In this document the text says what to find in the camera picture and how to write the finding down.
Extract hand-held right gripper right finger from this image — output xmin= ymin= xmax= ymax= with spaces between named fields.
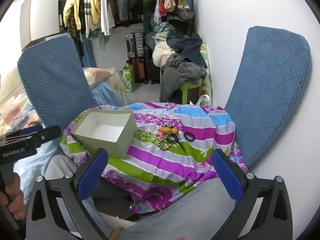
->
xmin=211 ymin=148 xmax=294 ymax=240

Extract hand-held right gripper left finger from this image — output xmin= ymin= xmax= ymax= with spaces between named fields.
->
xmin=26 ymin=148 xmax=109 ymax=240

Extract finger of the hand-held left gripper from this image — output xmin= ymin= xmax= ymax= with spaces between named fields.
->
xmin=25 ymin=126 xmax=62 ymax=147
xmin=0 ymin=124 xmax=44 ymax=141

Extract grey-green cardboard box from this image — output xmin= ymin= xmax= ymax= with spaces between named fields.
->
xmin=70 ymin=109 xmax=137 ymax=160

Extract black headband green flower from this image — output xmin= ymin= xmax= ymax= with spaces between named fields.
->
xmin=166 ymin=133 xmax=187 ymax=153

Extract person's left hand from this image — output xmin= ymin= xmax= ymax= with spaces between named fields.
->
xmin=4 ymin=173 xmax=27 ymax=222

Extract patchwork patterned bedsheet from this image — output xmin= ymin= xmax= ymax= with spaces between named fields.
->
xmin=0 ymin=94 xmax=38 ymax=135

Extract blue quilted cushion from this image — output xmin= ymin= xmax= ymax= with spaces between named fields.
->
xmin=224 ymin=26 xmax=312 ymax=168
xmin=17 ymin=35 xmax=98 ymax=130

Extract striped floral blanket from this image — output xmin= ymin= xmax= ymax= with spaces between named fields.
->
xmin=60 ymin=102 xmax=249 ymax=214

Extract pink pillow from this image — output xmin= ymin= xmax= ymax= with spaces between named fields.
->
xmin=82 ymin=67 xmax=113 ymax=84

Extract beige floral quilt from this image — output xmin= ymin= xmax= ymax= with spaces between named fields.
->
xmin=107 ymin=67 xmax=130 ymax=105

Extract blue hanging cloth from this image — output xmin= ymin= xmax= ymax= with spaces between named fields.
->
xmin=81 ymin=40 xmax=97 ymax=68

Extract green shopping bag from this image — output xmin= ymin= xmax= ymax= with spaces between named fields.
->
xmin=122 ymin=66 xmax=136 ymax=93

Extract dark plaid shirt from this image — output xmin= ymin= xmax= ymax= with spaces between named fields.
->
xmin=67 ymin=7 xmax=84 ymax=58

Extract green plastic stool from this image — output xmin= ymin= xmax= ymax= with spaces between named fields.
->
xmin=179 ymin=77 xmax=203 ymax=103

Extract teal scarf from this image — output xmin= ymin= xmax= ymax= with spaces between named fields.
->
xmin=89 ymin=25 xmax=110 ymax=51

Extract dark red suitcase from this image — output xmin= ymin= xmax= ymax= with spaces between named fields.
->
xmin=128 ymin=58 xmax=146 ymax=84

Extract grey hoodie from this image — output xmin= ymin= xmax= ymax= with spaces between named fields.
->
xmin=159 ymin=54 xmax=207 ymax=103

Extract white cabinet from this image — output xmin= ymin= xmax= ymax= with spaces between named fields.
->
xmin=30 ymin=0 xmax=60 ymax=42

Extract black suitcase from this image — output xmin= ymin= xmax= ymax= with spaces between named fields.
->
xmin=144 ymin=45 xmax=162 ymax=84

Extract grey suitcase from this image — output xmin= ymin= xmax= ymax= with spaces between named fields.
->
xmin=125 ymin=32 xmax=145 ymax=59

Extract yellow jacket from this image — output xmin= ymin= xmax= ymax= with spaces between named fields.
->
xmin=63 ymin=0 xmax=87 ymax=30

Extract white striped sweater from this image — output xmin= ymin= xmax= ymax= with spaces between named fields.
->
xmin=84 ymin=0 xmax=92 ymax=38

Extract white shirt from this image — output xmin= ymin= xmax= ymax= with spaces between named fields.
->
xmin=100 ymin=0 xmax=112 ymax=36

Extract yellow hoodie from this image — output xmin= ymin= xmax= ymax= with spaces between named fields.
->
xmin=89 ymin=0 xmax=102 ymax=25

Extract cream fleece garment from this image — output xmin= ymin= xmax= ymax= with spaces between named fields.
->
xmin=152 ymin=42 xmax=175 ymax=65

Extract navy jacket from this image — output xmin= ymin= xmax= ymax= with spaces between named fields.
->
xmin=166 ymin=31 xmax=207 ymax=68

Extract denim jacket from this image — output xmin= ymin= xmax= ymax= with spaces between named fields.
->
xmin=119 ymin=0 xmax=144 ymax=22

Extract light blue patterned cloth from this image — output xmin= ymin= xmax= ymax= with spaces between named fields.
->
xmin=153 ymin=22 xmax=173 ymax=34

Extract hanging socks and underwear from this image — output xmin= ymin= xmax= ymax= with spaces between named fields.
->
xmin=154 ymin=0 xmax=191 ymax=23

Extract metal chain keyring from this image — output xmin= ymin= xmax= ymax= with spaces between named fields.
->
xmin=159 ymin=140 xmax=173 ymax=152

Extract floral bag white handles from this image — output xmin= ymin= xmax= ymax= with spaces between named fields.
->
xmin=190 ymin=44 xmax=213 ymax=105

